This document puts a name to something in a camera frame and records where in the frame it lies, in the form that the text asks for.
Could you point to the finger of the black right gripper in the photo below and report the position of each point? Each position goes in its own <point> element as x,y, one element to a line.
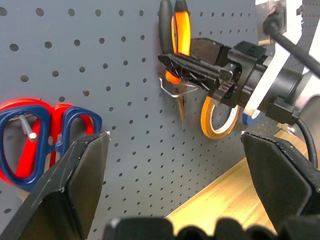
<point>195,68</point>
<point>207,50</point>

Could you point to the blue tape roll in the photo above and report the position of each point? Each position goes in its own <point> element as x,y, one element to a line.
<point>251,118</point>

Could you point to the orange tape roll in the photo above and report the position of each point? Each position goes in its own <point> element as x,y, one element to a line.
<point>206,120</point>

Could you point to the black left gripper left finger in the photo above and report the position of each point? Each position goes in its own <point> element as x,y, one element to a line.
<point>82,170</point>

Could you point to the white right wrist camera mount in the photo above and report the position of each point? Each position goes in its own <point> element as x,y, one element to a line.
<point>265,82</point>

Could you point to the grey perforated pegboard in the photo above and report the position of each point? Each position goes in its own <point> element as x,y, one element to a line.
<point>125,112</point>

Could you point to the silver metal peg hook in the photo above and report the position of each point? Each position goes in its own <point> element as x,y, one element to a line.
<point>27,127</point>

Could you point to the silver metal robot housing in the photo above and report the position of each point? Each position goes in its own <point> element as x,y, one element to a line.
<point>262,10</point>

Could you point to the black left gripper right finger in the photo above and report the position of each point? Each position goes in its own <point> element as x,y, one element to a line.
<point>277,175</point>

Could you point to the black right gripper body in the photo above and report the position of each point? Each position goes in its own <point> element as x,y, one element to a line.
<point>245,72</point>

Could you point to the orange and black pliers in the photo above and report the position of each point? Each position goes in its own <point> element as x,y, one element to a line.
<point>183,30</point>

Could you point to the red and blue scissors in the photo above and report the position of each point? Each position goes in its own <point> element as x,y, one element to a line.
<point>45,125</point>

